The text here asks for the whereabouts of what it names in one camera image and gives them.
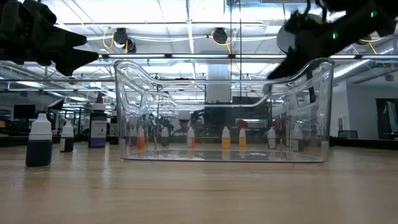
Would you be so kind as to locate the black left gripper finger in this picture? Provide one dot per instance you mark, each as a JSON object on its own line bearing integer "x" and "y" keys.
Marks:
{"x": 74, "y": 60}
{"x": 70, "y": 39}

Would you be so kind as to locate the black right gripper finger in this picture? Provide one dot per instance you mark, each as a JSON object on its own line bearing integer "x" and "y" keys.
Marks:
{"x": 289, "y": 67}

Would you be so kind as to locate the large purple food coloring bottle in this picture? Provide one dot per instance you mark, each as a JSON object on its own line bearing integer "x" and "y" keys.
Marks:
{"x": 98, "y": 130}

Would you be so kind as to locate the small dark food coloring bottle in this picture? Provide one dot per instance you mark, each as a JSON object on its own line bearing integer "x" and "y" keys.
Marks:
{"x": 164, "y": 141}
{"x": 66, "y": 144}
{"x": 133, "y": 140}

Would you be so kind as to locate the large blue food coloring bottle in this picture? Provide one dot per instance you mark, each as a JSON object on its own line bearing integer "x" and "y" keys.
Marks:
{"x": 38, "y": 152}

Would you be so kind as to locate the small yellow food coloring bottle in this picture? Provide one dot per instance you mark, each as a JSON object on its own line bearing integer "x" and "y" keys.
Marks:
{"x": 226, "y": 143}

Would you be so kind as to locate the small red-orange food coloring bottle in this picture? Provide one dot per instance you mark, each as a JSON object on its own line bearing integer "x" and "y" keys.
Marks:
{"x": 141, "y": 143}

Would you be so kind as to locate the clear plastic bin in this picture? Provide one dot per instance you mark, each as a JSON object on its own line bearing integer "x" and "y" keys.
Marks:
{"x": 217, "y": 157}

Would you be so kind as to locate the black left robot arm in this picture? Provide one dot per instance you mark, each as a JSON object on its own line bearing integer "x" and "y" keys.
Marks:
{"x": 4, "y": 31}

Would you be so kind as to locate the grey horizontal pipe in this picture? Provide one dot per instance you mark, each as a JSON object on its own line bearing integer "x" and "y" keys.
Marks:
{"x": 46, "y": 80}

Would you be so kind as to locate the tilted black monitor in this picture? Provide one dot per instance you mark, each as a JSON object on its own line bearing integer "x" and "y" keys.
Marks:
{"x": 56, "y": 105}

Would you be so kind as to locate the thin black vertical pole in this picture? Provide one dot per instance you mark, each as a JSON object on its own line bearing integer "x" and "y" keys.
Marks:
{"x": 240, "y": 18}
{"x": 230, "y": 18}

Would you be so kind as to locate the long linear ceiling light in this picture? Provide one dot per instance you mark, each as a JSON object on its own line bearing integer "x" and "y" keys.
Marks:
{"x": 199, "y": 56}

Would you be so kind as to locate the dark window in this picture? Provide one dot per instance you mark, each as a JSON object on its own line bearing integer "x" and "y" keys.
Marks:
{"x": 381, "y": 118}

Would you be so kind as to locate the silver ceiling duct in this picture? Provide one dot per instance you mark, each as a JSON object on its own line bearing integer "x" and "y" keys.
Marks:
{"x": 351, "y": 70}

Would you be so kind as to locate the black aluminium rig frame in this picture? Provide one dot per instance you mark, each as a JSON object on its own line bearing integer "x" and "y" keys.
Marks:
{"x": 357, "y": 143}

